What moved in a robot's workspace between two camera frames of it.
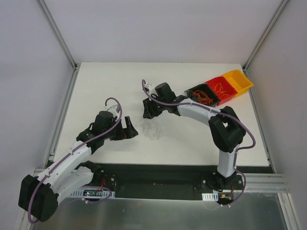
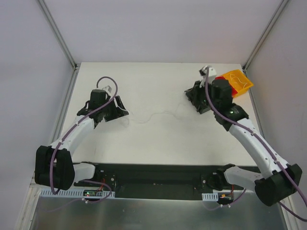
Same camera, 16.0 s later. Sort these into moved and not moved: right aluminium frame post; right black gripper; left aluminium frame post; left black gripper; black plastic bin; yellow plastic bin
Moved: left black gripper; right black gripper
Not moved: right aluminium frame post; left aluminium frame post; black plastic bin; yellow plastic bin
